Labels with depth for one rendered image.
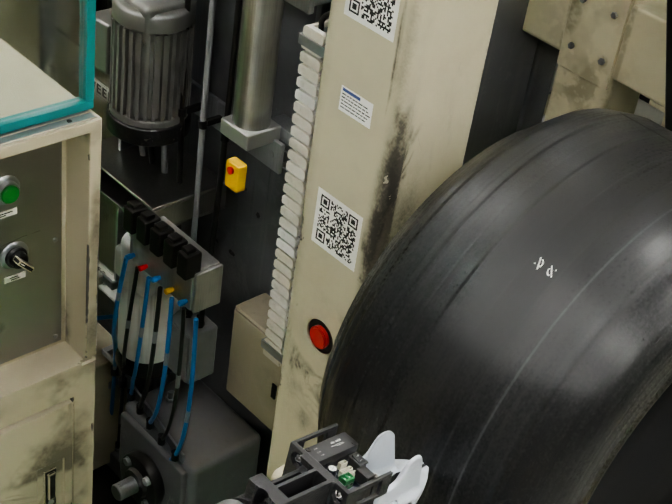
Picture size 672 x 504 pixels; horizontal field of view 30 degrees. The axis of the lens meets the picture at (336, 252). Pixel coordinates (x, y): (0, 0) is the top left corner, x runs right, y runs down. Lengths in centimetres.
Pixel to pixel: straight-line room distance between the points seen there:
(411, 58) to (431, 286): 25
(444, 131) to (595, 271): 33
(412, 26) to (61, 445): 82
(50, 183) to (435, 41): 54
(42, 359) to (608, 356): 87
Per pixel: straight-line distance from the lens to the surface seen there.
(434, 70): 131
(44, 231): 161
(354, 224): 141
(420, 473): 111
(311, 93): 142
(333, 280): 147
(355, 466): 105
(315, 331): 152
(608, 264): 112
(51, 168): 156
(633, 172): 120
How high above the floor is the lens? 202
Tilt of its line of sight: 35 degrees down
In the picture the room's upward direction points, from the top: 9 degrees clockwise
